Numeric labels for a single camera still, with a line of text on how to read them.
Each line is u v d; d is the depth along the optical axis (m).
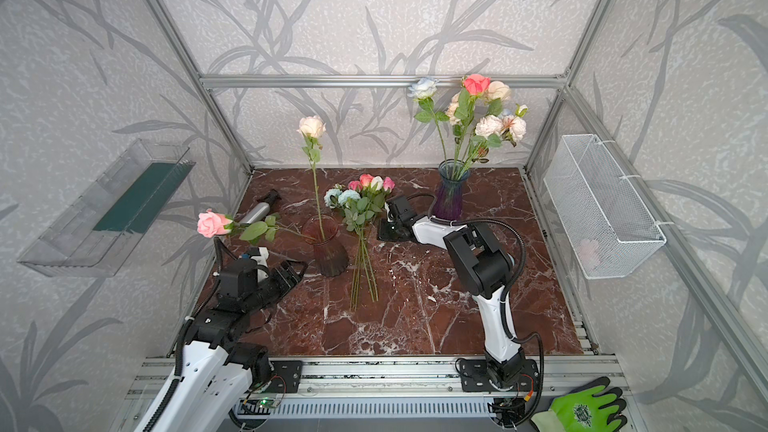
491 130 0.79
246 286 0.60
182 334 0.53
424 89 0.81
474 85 0.80
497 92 0.81
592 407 0.68
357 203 1.04
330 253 0.88
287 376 0.74
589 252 0.72
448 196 0.96
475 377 0.73
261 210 1.05
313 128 0.75
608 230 0.61
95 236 0.64
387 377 0.75
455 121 0.87
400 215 0.81
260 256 0.73
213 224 0.55
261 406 0.71
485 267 0.56
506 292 0.55
